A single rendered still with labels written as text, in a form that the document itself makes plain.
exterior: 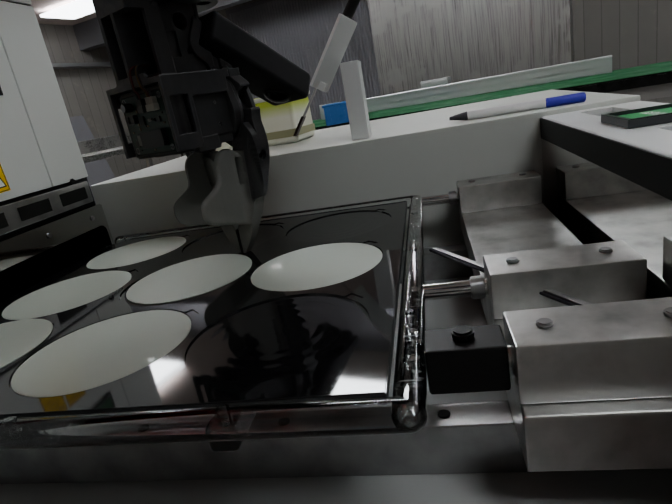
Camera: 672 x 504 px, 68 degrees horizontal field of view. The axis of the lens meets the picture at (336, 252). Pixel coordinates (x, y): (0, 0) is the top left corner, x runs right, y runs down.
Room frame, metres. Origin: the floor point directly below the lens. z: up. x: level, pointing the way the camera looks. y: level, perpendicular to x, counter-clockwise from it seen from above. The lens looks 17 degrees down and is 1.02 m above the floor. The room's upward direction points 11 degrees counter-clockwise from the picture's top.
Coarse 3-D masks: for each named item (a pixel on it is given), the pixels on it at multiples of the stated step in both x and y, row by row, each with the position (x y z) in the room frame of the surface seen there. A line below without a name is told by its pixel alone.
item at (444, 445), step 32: (448, 416) 0.22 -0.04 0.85; (480, 416) 0.21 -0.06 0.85; (64, 448) 0.26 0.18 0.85; (96, 448) 0.25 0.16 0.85; (128, 448) 0.25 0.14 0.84; (160, 448) 0.25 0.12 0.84; (192, 448) 0.24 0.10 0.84; (256, 448) 0.23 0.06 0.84; (288, 448) 0.23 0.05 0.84; (320, 448) 0.22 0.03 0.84; (352, 448) 0.22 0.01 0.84; (384, 448) 0.22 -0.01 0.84; (416, 448) 0.21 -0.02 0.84; (448, 448) 0.21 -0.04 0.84; (480, 448) 0.21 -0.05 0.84; (512, 448) 0.20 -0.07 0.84; (0, 480) 0.27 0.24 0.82; (32, 480) 0.27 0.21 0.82; (64, 480) 0.26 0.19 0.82; (96, 480) 0.26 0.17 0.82; (128, 480) 0.25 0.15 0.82; (160, 480) 0.25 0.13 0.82
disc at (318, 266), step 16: (288, 256) 0.39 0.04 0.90; (304, 256) 0.38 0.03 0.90; (320, 256) 0.37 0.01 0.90; (336, 256) 0.37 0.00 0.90; (352, 256) 0.36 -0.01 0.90; (368, 256) 0.35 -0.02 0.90; (256, 272) 0.36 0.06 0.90; (272, 272) 0.36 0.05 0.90; (288, 272) 0.35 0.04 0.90; (304, 272) 0.34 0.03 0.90; (320, 272) 0.34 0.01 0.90; (336, 272) 0.33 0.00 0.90; (352, 272) 0.32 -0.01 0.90; (272, 288) 0.32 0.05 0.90; (288, 288) 0.32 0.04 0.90; (304, 288) 0.31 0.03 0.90
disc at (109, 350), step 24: (144, 312) 0.32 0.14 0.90; (168, 312) 0.31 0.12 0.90; (72, 336) 0.30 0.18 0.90; (96, 336) 0.29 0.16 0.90; (120, 336) 0.29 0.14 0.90; (144, 336) 0.28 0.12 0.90; (168, 336) 0.27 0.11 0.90; (48, 360) 0.27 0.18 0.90; (72, 360) 0.26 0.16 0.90; (96, 360) 0.26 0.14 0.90; (120, 360) 0.25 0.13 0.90; (144, 360) 0.25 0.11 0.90; (24, 384) 0.24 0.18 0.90; (48, 384) 0.24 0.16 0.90; (72, 384) 0.23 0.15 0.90; (96, 384) 0.23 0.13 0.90
